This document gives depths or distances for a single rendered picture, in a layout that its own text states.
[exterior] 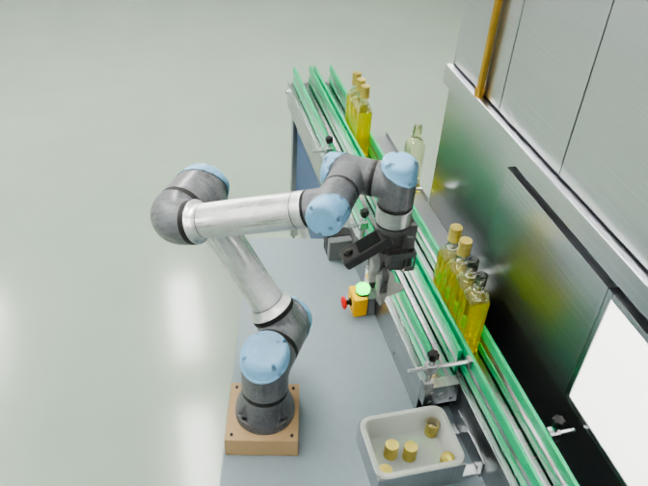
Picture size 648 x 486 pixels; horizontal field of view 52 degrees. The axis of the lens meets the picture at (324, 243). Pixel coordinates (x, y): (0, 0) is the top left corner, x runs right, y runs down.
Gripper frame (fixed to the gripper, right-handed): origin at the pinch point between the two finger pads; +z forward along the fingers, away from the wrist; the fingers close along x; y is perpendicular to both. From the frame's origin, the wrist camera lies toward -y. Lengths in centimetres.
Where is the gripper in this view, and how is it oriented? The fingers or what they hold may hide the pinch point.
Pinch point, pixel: (373, 292)
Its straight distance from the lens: 152.3
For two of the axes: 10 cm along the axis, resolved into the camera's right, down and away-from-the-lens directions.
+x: -2.3, -6.2, 7.5
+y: 9.7, -1.1, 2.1
